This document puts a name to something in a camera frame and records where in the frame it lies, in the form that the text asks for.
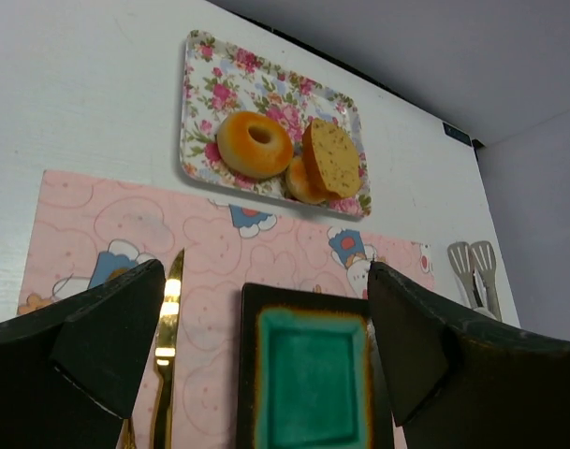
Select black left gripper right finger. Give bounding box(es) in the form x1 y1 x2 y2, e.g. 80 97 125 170
368 262 570 448

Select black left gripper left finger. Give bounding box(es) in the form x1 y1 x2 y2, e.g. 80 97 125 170
0 259 165 448

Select metal food tongs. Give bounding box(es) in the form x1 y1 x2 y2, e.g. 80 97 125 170
446 240 502 321

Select sliced bread piece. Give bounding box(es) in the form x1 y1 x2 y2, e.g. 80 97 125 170
302 118 361 199

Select ring-shaped donut bread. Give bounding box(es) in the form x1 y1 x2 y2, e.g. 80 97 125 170
216 111 294 180

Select gold fork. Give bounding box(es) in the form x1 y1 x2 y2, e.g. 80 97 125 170
120 417 137 449

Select gold knife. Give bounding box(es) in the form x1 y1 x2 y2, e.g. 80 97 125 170
151 249 185 449

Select black and teal square plate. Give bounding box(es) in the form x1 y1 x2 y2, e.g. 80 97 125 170
234 282 395 448

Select pink cartoon placemat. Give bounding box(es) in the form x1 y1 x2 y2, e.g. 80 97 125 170
18 171 435 448

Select small round bun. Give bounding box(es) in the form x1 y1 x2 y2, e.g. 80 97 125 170
285 155 326 205

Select right blue table label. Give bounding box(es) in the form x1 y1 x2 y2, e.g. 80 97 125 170
443 123 472 146

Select floral rectangular tray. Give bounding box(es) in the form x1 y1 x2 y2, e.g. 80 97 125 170
180 30 372 218

